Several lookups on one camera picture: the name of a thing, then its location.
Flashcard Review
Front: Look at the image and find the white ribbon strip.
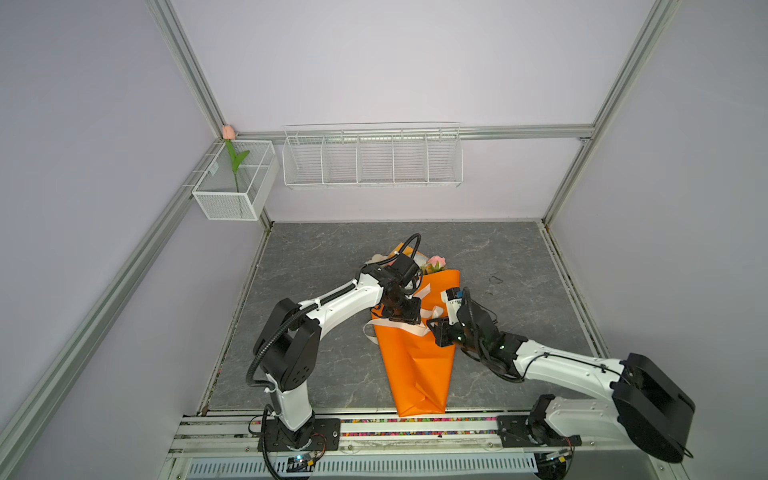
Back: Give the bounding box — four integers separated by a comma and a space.
363, 285, 447, 345

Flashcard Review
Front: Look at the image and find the orange wrapping paper sheet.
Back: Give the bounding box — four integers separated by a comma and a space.
371, 252, 460, 417

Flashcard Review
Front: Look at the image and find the cream rose fake flower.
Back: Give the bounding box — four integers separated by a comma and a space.
367, 254, 390, 265

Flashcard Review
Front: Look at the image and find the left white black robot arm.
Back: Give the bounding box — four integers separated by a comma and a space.
245, 266, 421, 449

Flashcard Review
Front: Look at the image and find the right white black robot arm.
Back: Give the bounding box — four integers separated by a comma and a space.
427, 318, 695, 463

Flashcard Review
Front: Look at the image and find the pink tulip fake flower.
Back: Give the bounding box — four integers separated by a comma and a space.
221, 125, 250, 193

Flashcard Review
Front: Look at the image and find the white mesh corner basket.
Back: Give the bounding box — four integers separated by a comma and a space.
192, 140, 280, 221

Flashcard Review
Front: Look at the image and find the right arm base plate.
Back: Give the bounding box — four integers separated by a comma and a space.
497, 415, 582, 448

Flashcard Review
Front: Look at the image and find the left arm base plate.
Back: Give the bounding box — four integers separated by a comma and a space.
258, 417, 341, 453

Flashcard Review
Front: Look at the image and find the white wire wall basket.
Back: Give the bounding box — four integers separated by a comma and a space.
282, 122, 464, 188

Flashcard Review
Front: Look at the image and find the aluminium front rail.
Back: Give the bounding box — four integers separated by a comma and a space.
167, 409, 673, 458

